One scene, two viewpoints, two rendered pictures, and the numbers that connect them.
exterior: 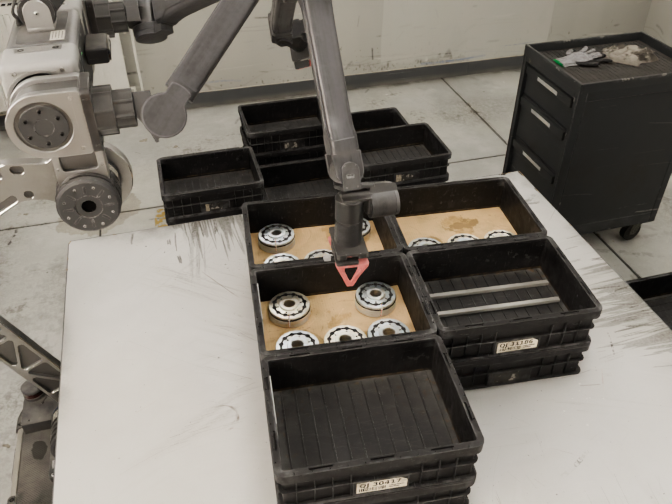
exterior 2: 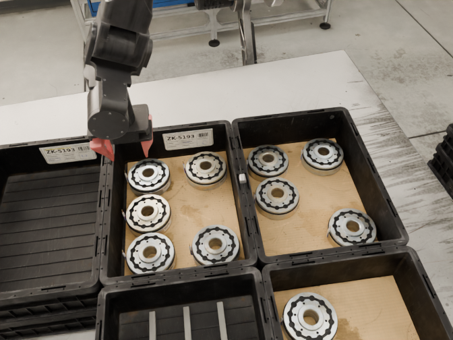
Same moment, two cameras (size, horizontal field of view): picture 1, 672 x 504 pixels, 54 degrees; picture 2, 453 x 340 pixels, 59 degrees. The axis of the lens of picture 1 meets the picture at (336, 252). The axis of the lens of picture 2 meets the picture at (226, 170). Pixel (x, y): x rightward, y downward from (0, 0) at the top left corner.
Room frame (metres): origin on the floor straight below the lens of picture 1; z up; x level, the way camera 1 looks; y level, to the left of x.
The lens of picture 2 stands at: (1.31, -0.51, 1.63)
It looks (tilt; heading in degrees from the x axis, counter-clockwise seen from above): 51 degrees down; 95
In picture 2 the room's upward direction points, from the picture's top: 2 degrees counter-clockwise
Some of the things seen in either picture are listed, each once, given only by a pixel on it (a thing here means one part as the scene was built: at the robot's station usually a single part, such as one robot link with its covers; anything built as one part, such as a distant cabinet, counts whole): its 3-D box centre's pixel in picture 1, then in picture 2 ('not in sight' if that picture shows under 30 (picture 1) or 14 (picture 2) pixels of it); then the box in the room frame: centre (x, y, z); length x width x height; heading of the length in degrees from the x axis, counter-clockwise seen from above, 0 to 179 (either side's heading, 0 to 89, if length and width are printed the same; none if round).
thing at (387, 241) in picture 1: (319, 243); (305, 189); (1.45, 0.05, 0.87); 0.40 x 0.30 x 0.11; 100
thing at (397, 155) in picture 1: (393, 187); not in sight; (2.51, -0.26, 0.37); 0.40 x 0.30 x 0.45; 106
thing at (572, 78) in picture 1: (589, 148); not in sight; (2.72, -1.19, 0.45); 0.60 x 0.45 x 0.90; 106
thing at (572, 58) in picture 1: (579, 56); not in sight; (2.77, -1.05, 0.88); 0.25 x 0.19 x 0.03; 106
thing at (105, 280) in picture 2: (338, 302); (174, 192); (1.15, -0.01, 0.92); 0.40 x 0.30 x 0.02; 100
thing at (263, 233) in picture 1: (276, 234); (323, 153); (1.50, 0.17, 0.86); 0.10 x 0.10 x 0.01
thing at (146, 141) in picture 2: not in sight; (134, 139); (1.10, -0.02, 1.10); 0.07 x 0.07 x 0.09; 11
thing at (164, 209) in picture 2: (345, 340); (147, 212); (1.08, -0.02, 0.86); 0.10 x 0.10 x 0.01
